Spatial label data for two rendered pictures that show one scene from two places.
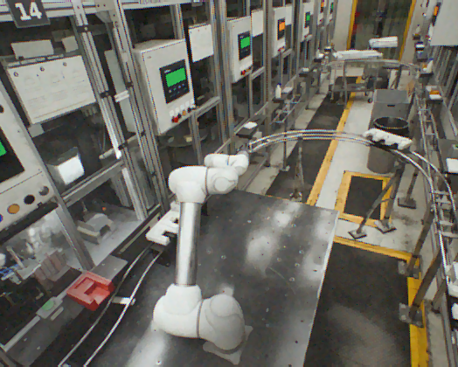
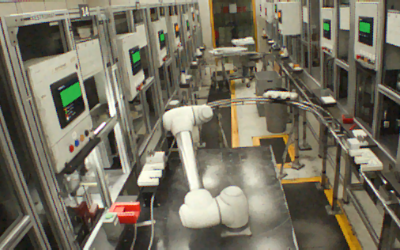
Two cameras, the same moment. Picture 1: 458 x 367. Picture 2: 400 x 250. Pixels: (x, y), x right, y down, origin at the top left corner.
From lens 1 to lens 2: 1.04 m
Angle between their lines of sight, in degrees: 23
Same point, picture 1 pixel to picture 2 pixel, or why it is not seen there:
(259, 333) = (254, 217)
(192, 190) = (186, 121)
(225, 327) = (239, 202)
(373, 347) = (319, 235)
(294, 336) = (279, 211)
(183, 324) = (209, 213)
